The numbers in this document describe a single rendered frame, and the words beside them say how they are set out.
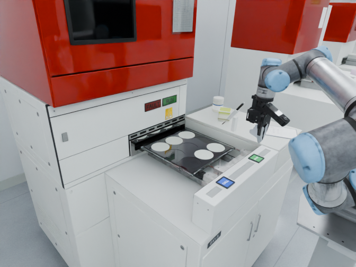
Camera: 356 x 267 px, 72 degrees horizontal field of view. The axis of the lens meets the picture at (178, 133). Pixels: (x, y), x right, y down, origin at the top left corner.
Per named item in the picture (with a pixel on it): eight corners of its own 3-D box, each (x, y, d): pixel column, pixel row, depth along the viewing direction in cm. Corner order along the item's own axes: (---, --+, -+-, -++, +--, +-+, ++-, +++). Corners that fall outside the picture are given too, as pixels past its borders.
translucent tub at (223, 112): (217, 120, 153) (218, 110, 151) (219, 116, 160) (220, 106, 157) (229, 122, 152) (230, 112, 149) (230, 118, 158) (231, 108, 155)
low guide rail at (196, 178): (148, 154, 141) (147, 150, 140) (150, 153, 143) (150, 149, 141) (220, 196, 111) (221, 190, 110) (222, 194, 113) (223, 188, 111)
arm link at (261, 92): (279, 87, 101) (270, 90, 96) (277, 97, 103) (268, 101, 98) (263, 83, 106) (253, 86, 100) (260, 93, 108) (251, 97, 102)
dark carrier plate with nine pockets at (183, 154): (143, 147, 134) (143, 146, 134) (185, 129, 157) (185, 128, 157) (192, 174, 114) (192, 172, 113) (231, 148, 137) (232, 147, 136)
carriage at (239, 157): (201, 185, 113) (201, 180, 111) (241, 157, 137) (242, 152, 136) (215, 194, 108) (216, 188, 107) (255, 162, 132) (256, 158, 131)
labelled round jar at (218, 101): (210, 110, 169) (211, 97, 165) (215, 108, 174) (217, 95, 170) (218, 113, 165) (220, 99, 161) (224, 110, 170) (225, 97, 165)
